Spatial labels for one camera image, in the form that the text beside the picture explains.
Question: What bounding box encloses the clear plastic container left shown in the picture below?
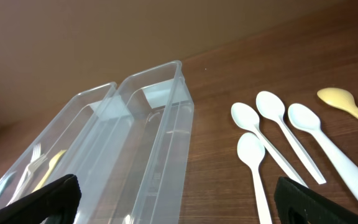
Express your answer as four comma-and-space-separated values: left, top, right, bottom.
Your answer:
0, 82, 117, 209

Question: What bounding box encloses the white plastic spoon thick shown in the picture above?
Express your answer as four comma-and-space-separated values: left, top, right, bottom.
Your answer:
288, 103, 358, 201

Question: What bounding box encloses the white plastic fork curved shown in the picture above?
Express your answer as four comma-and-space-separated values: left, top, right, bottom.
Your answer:
7, 154, 47, 205

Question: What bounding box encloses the white plastic fork large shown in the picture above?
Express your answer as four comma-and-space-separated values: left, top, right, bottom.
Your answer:
14, 143, 41, 193

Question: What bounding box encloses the clear plastic container right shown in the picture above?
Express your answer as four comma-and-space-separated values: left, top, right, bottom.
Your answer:
42, 60, 195, 224

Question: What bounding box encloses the white plastic spoon slim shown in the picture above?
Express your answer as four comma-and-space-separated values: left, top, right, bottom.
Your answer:
231, 102, 307, 187

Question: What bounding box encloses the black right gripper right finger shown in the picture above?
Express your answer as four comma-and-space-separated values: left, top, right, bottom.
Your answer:
274, 177, 358, 224

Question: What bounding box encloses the yellow plastic spoon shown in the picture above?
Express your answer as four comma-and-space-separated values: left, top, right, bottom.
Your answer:
317, 87, 358, 119

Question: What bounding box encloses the yellow plastic fork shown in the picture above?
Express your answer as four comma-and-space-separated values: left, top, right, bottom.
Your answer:
31, 149, 67, 192

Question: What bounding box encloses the clear plastic container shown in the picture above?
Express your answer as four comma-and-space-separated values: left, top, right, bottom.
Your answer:
0, 82, 117, 209
42, 60, 195, 224

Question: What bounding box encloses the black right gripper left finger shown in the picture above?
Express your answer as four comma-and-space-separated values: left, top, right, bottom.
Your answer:
0, 174, 81, 224

